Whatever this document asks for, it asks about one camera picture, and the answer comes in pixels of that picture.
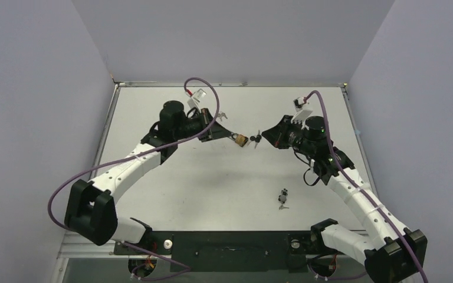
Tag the silver key bunch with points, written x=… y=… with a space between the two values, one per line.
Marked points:
x=221 y=116

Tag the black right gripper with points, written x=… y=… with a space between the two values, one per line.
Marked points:
x=286 y=131

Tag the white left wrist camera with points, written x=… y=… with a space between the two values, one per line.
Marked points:
x=195 y=98

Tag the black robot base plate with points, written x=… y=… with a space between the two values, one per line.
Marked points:
x=231 y=251

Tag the black-headed silver spare key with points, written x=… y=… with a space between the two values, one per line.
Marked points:
x=256 y=141

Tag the brass long-shackle padlock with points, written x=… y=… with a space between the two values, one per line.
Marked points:
x=239 y=139

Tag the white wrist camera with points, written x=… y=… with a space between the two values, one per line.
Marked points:
x=195 y=98
x=303 y=111

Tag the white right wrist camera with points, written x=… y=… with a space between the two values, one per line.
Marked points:
x=303 y=111

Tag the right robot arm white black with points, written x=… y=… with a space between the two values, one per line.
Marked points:
x=390 y=252

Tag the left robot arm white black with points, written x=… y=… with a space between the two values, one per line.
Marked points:
x=91 y=208

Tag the silver key with rings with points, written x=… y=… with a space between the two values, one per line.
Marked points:
x=283 y=207

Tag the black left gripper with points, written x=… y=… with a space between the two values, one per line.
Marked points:
x=216 y=131

